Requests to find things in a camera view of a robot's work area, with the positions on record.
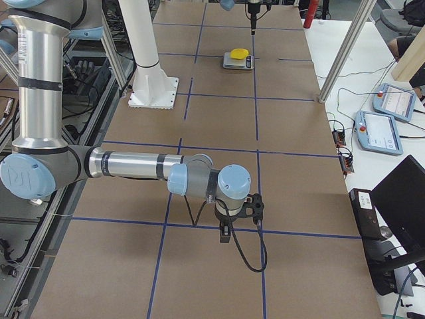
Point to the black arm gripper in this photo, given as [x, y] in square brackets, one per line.
[226, 219]

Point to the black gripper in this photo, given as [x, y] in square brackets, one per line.
[252, 16]

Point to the yellow mango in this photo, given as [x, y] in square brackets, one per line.
[239, 53]

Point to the digital kitchen scale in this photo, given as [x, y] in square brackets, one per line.
[247, 63]

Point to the red cylinder bottle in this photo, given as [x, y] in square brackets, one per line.
[311, 11]

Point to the black desktop box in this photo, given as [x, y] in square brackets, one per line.
[366, 216]

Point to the seated person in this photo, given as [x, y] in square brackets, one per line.
[399, 45]

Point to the far blue teach pendant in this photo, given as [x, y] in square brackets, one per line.
[395, 101]

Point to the blue teach pendant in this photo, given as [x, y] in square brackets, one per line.
[395, 101]
[377, 132]

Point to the near blue teach pendant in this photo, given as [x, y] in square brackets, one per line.
[377, 132]

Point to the black monitor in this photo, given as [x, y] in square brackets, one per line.
[399, 198]

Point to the aluminium frame post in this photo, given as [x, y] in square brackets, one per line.
[346, 47]

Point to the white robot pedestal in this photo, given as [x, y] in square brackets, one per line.
[151, 87]

